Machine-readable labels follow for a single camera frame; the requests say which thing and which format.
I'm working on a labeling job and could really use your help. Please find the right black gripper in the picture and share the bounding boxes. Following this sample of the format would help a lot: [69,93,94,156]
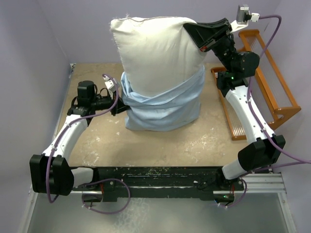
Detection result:
[184,17,238,71]

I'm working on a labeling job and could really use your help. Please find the white pillow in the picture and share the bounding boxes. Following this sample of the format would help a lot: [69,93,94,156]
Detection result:
[110,17,206,97]

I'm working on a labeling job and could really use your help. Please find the light blue pillowcase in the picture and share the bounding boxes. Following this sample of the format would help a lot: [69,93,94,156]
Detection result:
[121,65,206,132]

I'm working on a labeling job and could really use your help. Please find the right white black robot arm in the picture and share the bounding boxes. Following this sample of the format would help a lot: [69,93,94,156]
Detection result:
[183,18,286,190]

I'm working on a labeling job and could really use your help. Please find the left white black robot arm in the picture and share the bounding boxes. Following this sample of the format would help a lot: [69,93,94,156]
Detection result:
[30,76,128,196]

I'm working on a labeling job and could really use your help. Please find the orange wooden tiered rack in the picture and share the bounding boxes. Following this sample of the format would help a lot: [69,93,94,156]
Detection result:
[218,29,301,141]

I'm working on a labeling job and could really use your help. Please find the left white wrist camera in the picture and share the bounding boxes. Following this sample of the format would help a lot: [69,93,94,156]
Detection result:
[105,78,120,97]

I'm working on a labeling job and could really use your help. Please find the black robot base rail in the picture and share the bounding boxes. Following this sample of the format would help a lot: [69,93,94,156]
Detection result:
[73,166,244,202]

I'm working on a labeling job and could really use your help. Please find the aluminium extrusion frame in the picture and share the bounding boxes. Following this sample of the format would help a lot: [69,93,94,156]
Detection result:
[20,64,296,233]

